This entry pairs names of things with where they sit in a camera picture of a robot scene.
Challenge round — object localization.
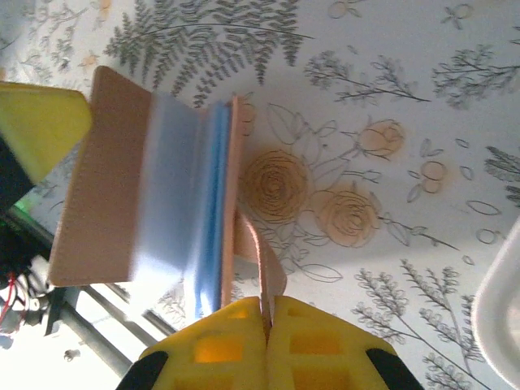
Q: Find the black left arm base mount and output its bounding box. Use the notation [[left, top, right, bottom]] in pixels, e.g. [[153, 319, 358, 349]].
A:
[[0, 213, 56, 350]]

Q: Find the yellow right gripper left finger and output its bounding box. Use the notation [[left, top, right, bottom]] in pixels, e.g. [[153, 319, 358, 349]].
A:
[[116, 295, 270, 390]]

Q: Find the aluminium mounting rail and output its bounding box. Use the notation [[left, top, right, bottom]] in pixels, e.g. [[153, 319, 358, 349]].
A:
[[7, 202, 180, 383]]

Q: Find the pink leather card holder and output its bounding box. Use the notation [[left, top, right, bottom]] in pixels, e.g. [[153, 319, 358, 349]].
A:
[[47, 65, 288, 326]]

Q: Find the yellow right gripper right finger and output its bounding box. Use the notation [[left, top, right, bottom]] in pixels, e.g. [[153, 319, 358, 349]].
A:
[[267, 295, 424, 390]]

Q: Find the white floral tablecloth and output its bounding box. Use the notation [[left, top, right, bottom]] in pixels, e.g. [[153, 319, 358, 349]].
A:
[[0, 0, 520, 390]]

